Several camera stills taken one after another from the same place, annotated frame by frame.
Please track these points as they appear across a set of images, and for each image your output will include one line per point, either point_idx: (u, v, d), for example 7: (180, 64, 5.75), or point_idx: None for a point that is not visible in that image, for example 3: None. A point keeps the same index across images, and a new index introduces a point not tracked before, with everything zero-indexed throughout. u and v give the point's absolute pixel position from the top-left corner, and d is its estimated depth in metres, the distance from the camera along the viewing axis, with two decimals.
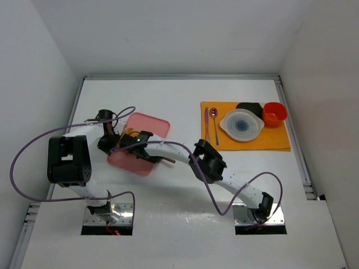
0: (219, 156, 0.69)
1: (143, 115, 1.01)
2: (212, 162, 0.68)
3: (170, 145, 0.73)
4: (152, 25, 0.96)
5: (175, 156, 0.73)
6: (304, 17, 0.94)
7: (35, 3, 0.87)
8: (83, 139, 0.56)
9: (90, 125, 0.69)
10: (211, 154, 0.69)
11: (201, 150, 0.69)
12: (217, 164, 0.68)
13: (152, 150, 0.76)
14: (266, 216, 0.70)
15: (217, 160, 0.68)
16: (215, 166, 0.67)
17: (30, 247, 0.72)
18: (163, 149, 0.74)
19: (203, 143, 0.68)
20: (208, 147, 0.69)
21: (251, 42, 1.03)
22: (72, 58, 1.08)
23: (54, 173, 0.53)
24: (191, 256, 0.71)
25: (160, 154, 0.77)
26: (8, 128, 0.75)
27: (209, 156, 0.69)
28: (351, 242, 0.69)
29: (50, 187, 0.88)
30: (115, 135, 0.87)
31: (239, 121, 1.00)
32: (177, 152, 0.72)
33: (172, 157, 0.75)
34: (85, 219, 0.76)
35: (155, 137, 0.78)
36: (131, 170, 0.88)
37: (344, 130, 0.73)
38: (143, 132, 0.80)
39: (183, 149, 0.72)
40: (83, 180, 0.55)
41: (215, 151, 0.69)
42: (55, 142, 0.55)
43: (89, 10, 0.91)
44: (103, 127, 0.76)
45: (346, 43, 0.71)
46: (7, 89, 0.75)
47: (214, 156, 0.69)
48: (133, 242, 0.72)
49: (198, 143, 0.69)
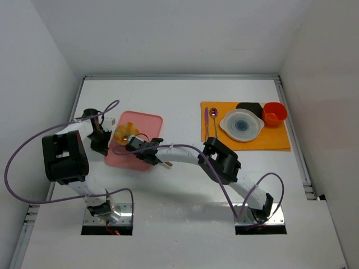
0: (232, 155, 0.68)
1: (133, 112, 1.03)
2: (225, 161, 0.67)
3: (180, 147, 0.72)
4: (152, 26, 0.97)
5: (186, 158, 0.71)
6: (304, 17, 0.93)
7: (35, 4, 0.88)
8: (76, 134, 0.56)
9: (78, 123, 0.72)
10: (224, 152, 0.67)
11: (212, 149, 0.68)
12: (230, 163, 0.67)
13: (163, 154, 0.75)
14: (266, 216, 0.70)
15: (230, 159, 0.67)
16: (229, 166, 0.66)
17: (31, 246, 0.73)
18: (173, 152, 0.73)
19: (213, 141, 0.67)
20: (220, 145, 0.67)
21: (251, 41, 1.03)
22: (72, 58, 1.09)
23: (54, 170, 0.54)
24: (189, 255, 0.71)
25: (170, 157, 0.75)
26: (8, 128, 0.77)
27: (221, 155, 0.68)
28: (351, 242, 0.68)
29: (50, 188, 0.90)
30: (105, 134, 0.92)
31: (239, 121, 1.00)
32: (187, 153, 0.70)
33: (182, 159, 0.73)
34: (85, 219, 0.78)
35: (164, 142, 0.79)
36: (128, 166, 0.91)
37: (344, 129, 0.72)
38: (154, 138, 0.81)
39: (192, 149, 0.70)
40: (83, 174, 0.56)
41: (227, 149, 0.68)
42: (49, 140, 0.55)
43: (89, 11, 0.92)
44: (90, 124, 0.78)
45: (346, 41, 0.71)
46: (8, 89, 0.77)
47: (226, 155, 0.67)
48: (132, 242, 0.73)
49: (208, 141, 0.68)
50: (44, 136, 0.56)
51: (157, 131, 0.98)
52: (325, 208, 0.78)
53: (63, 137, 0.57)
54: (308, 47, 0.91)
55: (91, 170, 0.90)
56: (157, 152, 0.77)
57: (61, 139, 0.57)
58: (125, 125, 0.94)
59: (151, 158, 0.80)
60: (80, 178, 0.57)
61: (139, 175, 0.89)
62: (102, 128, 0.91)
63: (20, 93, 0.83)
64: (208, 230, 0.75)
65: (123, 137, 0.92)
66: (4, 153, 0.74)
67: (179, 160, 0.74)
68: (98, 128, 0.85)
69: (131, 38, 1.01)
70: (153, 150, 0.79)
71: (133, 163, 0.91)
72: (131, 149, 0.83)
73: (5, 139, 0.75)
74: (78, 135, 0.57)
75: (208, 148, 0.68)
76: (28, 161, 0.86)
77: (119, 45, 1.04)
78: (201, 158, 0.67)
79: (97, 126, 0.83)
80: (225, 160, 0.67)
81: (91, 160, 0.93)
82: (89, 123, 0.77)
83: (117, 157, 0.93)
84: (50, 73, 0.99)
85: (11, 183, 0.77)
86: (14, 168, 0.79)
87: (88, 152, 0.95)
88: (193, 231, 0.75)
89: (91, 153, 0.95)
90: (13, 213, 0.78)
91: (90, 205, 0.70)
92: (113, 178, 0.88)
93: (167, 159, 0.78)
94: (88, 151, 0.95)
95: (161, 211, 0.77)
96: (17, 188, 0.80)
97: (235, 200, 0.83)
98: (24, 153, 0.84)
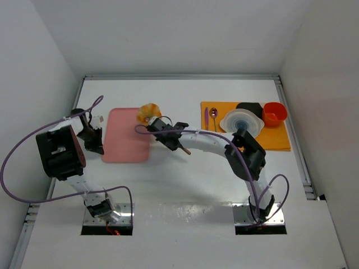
0: (261, 152, 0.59)
1: (121, 109, 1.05)
2: (252, 156, 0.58)
3: (208, 136, 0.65)
4: (152, 26, 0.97)
5: (212, 148, 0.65)
6: (304, 17, 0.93)
7: (35, 4, 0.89)
8: (69, 128, 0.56)
9: (68, 120, 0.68)
10: (253, 147, 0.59)
11: (240, 142, 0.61)
12: (258, 158, 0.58)
13: (188, 141, 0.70)
14: (265, 216, 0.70)
15: (258, 155, 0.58)
16: (255, 161, 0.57)
17: (31, 246, 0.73)
18: (199, 140, 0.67)
19: (243, 133, 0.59)
20: (249, 138, 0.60)
21: (250, 41, 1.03)
22: (73, 58, 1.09)
23: (52, 165, 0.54)
24: (190, 255, 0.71)
25: (196, 145, 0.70)
26: (8, 127, 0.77)
27: (249, 150, 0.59)
28: (351, 242, 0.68)
29: (50, 188, 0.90)
30: (96, 131, 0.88)
31: (239, 121, 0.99)
32: (213, 142, 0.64)
33: (208, 149, 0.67)
34: (85, 219, 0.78)
35: (190, 126, 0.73)
36: (125, 160, 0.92)
37: (344, 129, 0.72)
38: (179, 123, 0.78)
39: (219, 139, 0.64)
40: (81, 165, 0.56)
41: (257, 144, 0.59)
42: (43, 138, 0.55)
43: (89, 11, 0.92)
44: (80, 121, 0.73)
45: (346, 41, 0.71)
46: (7, 89, 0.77)
47: (254, 150, 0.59)
48: (132, 242, 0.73)
49: (238, 132, 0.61)
50: (37, 134, 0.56)
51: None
52: (325, 208, 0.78)
53: (56, 133, 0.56)
54: (308, 47, 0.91)
55: (91, 170, 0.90)
56: (182, 137, 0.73)
57: (55, 135, 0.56)
58: (149, 106, 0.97)
59: (173, 143, 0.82)
60: (78, 171, 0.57)
61: (139, 175, 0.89)
62: (91, 126, 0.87)
63: (20, 93, 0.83)
64: (208, 230, 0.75)
65: (145, 118, 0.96)
66: (3, 153, 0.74)
67: (205, 149, 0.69)
68: (87, 126, 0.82)
69: (131, 38, 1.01)
70: (176, 134, 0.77)
71: (129, 154, 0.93)
72: (153, 130, 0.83)
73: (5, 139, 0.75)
74: (72, 130, 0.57)
75: (236, 140, 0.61)
76: (27, 161, 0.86)
77: (119, 45, 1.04)
78: (228, 148, 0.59)
79: (86, 124, 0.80)
80: (252, 155, 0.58)
81: (90, 161, 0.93)
82: (79, 120, 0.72)
83: (114, 153, 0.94)
84: (50, 73, 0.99)
85: (11, 183, 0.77)
86: (14, 167, 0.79)
87: (88, 152, 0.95)
88: (193, 231, 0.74)
89: (92, 153, 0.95)
90: (13, 213, 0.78)
91: (90, 205, 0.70)
92: (113, 178, 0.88)
93: (192, 147, 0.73)
94: (88, 151, 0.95)
95: (161, 211, 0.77)
96: (17, 188, 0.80)
97: (235, 200, 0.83)
98: (23, 153, 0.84)
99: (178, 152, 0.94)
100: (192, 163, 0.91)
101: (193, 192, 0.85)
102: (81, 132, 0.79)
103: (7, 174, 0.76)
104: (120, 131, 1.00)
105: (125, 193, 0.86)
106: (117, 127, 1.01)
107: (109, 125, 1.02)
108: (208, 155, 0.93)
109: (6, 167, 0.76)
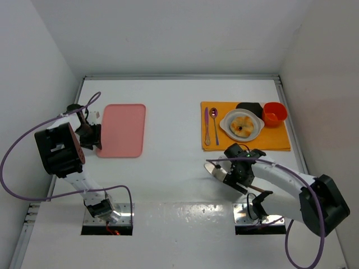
0: (344, 210, 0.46)
1: (118, 106, 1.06)
2: (330, 210, 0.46)
3: (285, 170, 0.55)
4: (152, 25, 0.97)
5: (286, 187, 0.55)
6: (304, 17, 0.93)
7: (35, 4, 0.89)
8: (68, 125, 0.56)
9: (65, 116, 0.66)
10: (334, 201, 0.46)
11: (320, 191, 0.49)
12: (336, 216, 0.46)
13: (261, 170, 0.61)
14: (262, 214, 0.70)
15: (338, 212, 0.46)
16: (330, 217, 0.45)
17: (31, 246, 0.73)
18: (274, 174, 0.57)
19: (326, 180, 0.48)
20: (334, 189, 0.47)
21: (251, 41, 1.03)
22: (73, 58, 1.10)
23: (52, 163, 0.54)
24: (191, 256, 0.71)
25: (267, 176, 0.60)
26: (8, 127, 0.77)
27: (327, 202, 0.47)
28: (352, 242, 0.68)
29: (50, 188, 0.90)
30: (93, 128, 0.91)
31: (235, 124, 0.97)
32: (288, 180, 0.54)
33: (281, 186, 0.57)
34: (85, 219, 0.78)
35: (266, 157, 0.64)
36: (124, 156, 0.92)
37: (346, 128, 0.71)
38: (255, 149, 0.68)
39: (297, 179, 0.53)
40: (81, 162, 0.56)
41: (340, 198, 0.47)
42: (42, 135, 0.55)
43: (88, 11, 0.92)
44: (78, 117, 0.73)
45: (348, 41, 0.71)
46: (7, 89, 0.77)
47: (336, 205, 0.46)
48: (132, 242, 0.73)
49: (320, 177, 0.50)
50: (37, 131, 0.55)
51: (143, 120, 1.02)
52: None
53: (55, 131, 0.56)
54: (308, 47, 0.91)
55: (91, 170, 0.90)
56: (255, 163, 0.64)
57: (53, 132, 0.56)
58: (243, 116, 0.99)
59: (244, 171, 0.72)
60: (78, 168, 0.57)
61: (141, 174, 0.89)
62: (88, 122, 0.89)
63: (20, 93, 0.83)
64: (208, 230, 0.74)
65: (238, 126, 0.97)
66: (2, 153, 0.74)
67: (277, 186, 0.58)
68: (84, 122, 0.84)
69: (131, 38, 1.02)
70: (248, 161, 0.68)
71: (126, 151, 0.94)
72: (228, 154, 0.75)
73: (4, 138, 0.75)
74: (71, 128, 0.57)
75: (316, 187, 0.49)
76: (28, 159, 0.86)
77: (119, 45, 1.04)
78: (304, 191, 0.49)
79: (83, 120, 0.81)
80: (329, 209, 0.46)
81: (90, 160, 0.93)
82: (76, 116, 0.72)
83: (111, 150, 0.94)
84: (50, 73, 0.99)
85: (11, 182, 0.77)
86: (13, 167, 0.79)
87: (89, 152, 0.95)
88: (194, 231, 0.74)
89: (92, 152, 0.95)
90: (13, 213, 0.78)
91: (90, 205, 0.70)
92: (113, 178, 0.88)
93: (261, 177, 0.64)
94: (88, 151, 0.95)
95: (161, 211, 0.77)
96: (17, 187, 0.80)
97: (235, 200, 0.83)
98: (23, 153, 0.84)
99: (178, 152, 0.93)
100: (192, 163, 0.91)
101: (194, 192, 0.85)
102: (78, 128, 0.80)
103: (7, 174, 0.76)
104: (116, 129, 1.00)
105: (124, 193, 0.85)
106: (113, 124, 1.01)
107: (106, 121, 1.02)
108: (208, 155, 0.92)
109: (6, 167, 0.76)
